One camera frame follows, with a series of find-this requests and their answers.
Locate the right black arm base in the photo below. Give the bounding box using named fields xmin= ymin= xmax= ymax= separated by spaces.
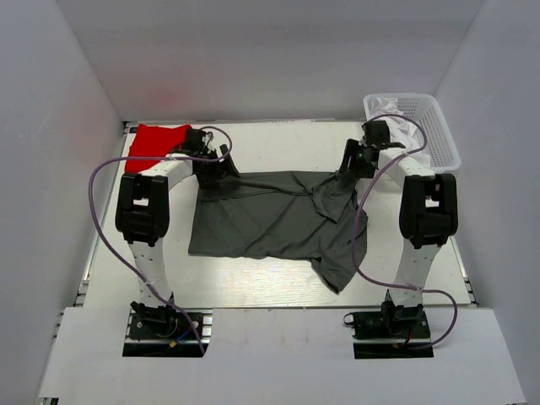
xmin=343 ymin=301 xmax=434 ymax=359

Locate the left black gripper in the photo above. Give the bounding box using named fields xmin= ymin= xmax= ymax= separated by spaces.
xmin=197 ymin=144 xmax=240 ymax=189

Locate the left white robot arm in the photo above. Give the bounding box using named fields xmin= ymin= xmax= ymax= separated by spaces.
xmin=115 ymin=126 xmax=240 ymax=338

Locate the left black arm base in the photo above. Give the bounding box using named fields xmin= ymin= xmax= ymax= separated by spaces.
xmin=122 ymin=301 xmax=213 ymax=358

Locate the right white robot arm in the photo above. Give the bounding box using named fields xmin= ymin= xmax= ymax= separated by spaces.
xmin=339 ymin=117 xmax=458 ymax=339

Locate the white plastic basket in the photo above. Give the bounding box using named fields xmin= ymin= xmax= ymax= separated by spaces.
xmin=364 ymin=93 xmax=461 ymax=172

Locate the crumpled white t shirt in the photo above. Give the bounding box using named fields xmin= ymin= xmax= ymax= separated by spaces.
xmin=368 ymin=97 xmax=424 ymax=151

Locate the dark grey t shirt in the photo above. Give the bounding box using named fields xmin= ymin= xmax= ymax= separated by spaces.
xmin=188 ymin=171 xmax=368 ymax=294

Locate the folded red t shirt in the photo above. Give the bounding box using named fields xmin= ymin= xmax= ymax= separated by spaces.
xmin=128 ymin=124 xmax=192 ymax=157

